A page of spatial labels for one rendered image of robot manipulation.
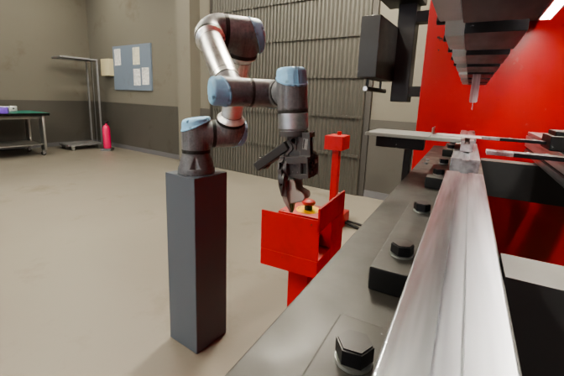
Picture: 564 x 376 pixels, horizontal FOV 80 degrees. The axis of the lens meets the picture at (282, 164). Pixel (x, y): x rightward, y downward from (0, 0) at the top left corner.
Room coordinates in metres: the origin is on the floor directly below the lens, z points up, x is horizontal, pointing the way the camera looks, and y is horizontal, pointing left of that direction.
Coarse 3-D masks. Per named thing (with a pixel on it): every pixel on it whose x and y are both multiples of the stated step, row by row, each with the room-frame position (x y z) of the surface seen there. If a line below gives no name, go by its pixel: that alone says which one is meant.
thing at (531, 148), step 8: (528, 136) 1.47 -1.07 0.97; (536, 136) 1.32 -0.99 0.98; (528, 144) 1.43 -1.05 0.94; (536, 144) 1.27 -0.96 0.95; (536, 152) 1.24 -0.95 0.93; (544, 152) 1.13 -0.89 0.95; (552, 152) 1.02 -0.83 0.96; (560, 152) 0.96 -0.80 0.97; (536, 160) 1.23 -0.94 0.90; (544, 160) 1.15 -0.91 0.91; (544, 168) 1.10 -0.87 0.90; (552, 168) 1.02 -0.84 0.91; (560, 168) 0.91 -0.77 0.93; (552, 176) 0.98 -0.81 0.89; (560, 176) 0.90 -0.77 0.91; (560, 184) 0.89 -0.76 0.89
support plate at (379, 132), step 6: (366, 132) 1.03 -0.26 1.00; (372, 132) 1.03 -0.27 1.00; (378, 132) 1.04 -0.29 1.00; (384, 132) 1.05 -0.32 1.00; (390, 132) 1.06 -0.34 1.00; (396, 132) 1.06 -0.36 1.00; (402, 132) 1.07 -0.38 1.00; (408, 132) 1.08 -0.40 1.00; (414, 132) 1.09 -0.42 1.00; (420, 132) 1.10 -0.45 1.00; (426, 132) 1.11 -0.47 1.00; (414, 138) 0.97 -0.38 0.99; (420, 138) 0.96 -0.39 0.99; (426, 138) 0.95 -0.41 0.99; (432, 138) 0.94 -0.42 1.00; (438, 138) 0.94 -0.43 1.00; (444, 138) 0.93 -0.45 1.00; (450, 138) 0.92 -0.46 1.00; (456, 138) 0.92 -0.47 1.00
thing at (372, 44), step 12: (372, 24) 2.12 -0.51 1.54; (384, 24) 2.17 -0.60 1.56; (360, 36) 2.16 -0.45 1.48; (372, 36) 2.12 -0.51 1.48; (384, 36) 2.19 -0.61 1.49; (396, 36) 2.42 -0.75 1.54; (360, 48) 2.15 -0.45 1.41; (372, 48) 2.12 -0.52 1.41; (384, 48) 2.21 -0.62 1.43; (360, 60) 2.15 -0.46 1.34; (372, 60) 2.11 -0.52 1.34; (384, 60) 2.23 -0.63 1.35; (360, 72) 2.15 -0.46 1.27; (372, 72) 2.11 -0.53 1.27; (384, 72) 2.25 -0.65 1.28
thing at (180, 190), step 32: (192, 192) 1.26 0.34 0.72; (224, 192) 1.39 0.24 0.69; (192, 224) 1.26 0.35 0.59; (224, 224) 1.39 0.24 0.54; (192, 256) 1.26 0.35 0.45; (224, 256) 1.39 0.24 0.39; (192, 288) 1.26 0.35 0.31; (224, 288) 1.39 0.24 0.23; (192, 320) 1.27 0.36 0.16; (224, 320) 1.39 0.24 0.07
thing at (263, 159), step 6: (282, 144) 0.83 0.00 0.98; (276, 150) 0.84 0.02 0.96; (282, 150) 0.83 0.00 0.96; (264, 156) 0.85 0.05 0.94; (270, 156) 0.85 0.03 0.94; (276, 156) 0.84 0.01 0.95; (258, 162) 0.86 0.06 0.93; (264, 162) 0.85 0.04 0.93; (270, 162) 0.85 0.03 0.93; (258, 168) 0.86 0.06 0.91; (264, 168) 0.87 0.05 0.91
